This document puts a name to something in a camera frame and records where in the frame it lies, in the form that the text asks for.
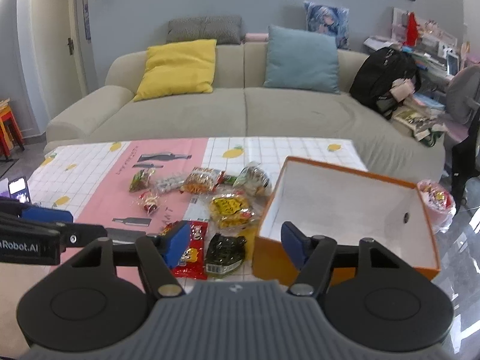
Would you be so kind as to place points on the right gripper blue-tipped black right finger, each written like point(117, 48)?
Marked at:
point(312, 256)

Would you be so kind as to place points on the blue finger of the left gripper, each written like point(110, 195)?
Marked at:
point(46, 215)

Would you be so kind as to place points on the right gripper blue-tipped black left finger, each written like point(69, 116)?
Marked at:
point(158, 255)

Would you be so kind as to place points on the red snack packet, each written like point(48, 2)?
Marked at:
point(191, 263)

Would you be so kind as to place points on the clear green-white snack bag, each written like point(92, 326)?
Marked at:
point(254, 181)

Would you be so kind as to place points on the smartphone with lit screen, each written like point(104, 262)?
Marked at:
point(19, 190)

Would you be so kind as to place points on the small red candy packet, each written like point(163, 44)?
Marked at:
point(149, 202)

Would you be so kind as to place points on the orange cardboard box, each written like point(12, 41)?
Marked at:
point(347, 205)

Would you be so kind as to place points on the white flat sachet packet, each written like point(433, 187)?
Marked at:
point(198, 208)

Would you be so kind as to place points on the dark green seaweed packet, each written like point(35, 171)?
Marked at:
point(225, 254)

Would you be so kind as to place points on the clear white candy packet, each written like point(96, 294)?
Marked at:
point(167, 184)

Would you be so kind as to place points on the green nut snack packet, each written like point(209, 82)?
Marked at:
point(141, 180)

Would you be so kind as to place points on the yellow snack packet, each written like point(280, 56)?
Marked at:
point(231, 210)

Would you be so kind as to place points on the orange cracker snack packet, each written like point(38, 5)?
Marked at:
point(202, 180)

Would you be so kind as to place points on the pink white lemon tablecloth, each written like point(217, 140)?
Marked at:
point(92, 181)

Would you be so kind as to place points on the red orange stool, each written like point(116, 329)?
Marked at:
point(10, 134)

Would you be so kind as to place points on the green sausage snack stick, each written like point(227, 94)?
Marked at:
point(228, 180)

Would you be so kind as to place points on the pink plastic snack bag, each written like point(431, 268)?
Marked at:
point(439, 203)

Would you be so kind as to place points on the beige sofa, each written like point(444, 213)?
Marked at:
point(241, 106)

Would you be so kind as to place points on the black backpack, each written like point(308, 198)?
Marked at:
point(385, 80)

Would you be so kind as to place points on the yellow cushion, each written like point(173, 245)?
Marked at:
point(186, 67)

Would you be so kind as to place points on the teal cushion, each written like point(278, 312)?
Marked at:
point(298, 59)

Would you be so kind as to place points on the grey office chair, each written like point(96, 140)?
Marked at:
point(462, 96)

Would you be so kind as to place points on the white door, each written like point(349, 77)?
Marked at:
point(57, 54)

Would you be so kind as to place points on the grey cushion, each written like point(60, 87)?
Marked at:
point(226, 30)

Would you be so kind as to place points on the anime print pillow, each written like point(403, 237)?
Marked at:
point(331, 21)

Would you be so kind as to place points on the cluttered desk pile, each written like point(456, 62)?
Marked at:
point(438, 54)

